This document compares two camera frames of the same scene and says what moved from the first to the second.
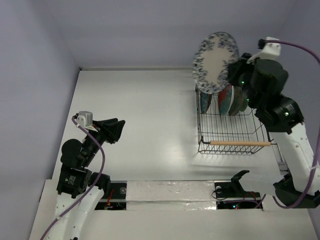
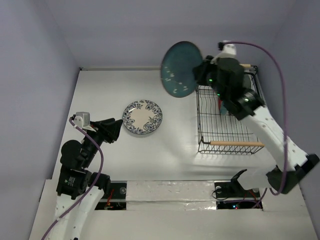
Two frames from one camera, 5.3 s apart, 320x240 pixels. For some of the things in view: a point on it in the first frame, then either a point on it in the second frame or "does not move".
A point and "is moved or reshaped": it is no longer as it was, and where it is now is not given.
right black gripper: [238, 72] to [203, 72]
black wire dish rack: [242, 133] does not move
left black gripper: [112, 127] does not move
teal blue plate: [204, 100] to [177, 68]
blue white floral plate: [212, 61] is moved or reshaped
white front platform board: [179, 210] does not move
